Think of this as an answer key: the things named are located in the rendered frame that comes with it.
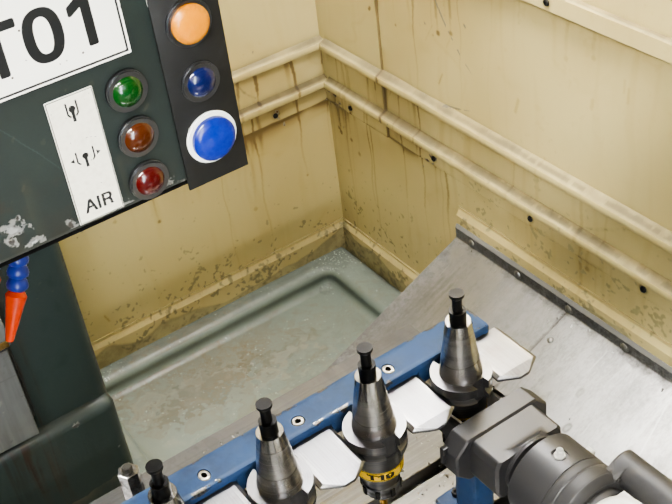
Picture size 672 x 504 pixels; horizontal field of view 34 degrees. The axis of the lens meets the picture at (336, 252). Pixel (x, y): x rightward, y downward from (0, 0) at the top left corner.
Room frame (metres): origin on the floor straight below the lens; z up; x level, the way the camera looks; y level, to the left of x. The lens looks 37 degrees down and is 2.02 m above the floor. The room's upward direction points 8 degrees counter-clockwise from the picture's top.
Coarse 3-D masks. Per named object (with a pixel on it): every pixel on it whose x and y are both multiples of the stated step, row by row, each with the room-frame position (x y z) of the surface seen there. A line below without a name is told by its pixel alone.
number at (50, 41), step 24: (48, 0) 0.58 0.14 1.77; (72, 0) 0.58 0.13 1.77; (96, 0) 0.59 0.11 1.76; (24, 24) 0.57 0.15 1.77; (48, 24) 0.58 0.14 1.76; (72, 24) 0.58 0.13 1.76; (96, 24) 0.59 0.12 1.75; (24, 48) 0.57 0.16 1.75; (48, 48) 0.57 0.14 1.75; (72, 48) 0.58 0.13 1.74; (96, 48) 0.59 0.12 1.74
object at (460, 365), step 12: (444, 324) 0.82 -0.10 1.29; (468, 324) 0.80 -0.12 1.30; (444, 336) 0.81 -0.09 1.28; (456, 336) 0.80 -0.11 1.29; (468, 336) 0.80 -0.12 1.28; (444, 348) 0.81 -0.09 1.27; (456, 348) 0.80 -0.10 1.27; (468, 348) 0.80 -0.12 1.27; (444, 360) 0.80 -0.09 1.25; (456, 360) 0.80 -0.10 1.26; (468, 360) 0.79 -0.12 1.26; (480, 360) 0.81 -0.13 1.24; (444, 372) 0.80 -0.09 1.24; (456, 372) 0.79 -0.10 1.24; (468, 372) 0.79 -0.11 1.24; (480, 372) 0.80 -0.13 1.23; (456, 384) 0.79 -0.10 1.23; (468, 384) 0.79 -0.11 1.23
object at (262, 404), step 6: (258, 402) 0.70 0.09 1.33; (264, 402) 0.70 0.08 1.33; (270, 402) 0.70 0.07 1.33; (258, 408) 0.70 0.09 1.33; (264, 408) 0.70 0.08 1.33; (270, 408) 0.70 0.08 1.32; (264, 414) 0.70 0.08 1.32; (270, 414) 0.70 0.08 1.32; (258, 420) 0.70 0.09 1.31; (264, 420) 0.70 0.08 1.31; (270, 420) 0.70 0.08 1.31; (276, 420) 0.70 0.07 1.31; (264, 426) 0.69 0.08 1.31; (270, 426) 0.69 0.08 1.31; (276, 426) 0.70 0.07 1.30; (264, 432) 0.69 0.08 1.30; (270, 432) 0.69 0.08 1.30; (276, 432) 0.70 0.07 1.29
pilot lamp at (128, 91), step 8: (120, 80) 0.59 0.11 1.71; (128, 80) 0.59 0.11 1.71; (136, 80) 0.59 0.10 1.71; (120, 88) 0.59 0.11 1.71; (128, 88) 0.59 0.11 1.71; (136, 88) 0.59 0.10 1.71; (120, 96) 0.59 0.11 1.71; (128, 96) 0.59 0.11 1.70; (136, 96) 0.59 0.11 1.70; (120, 104) 0.59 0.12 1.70; (128, 104) 0.59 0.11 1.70
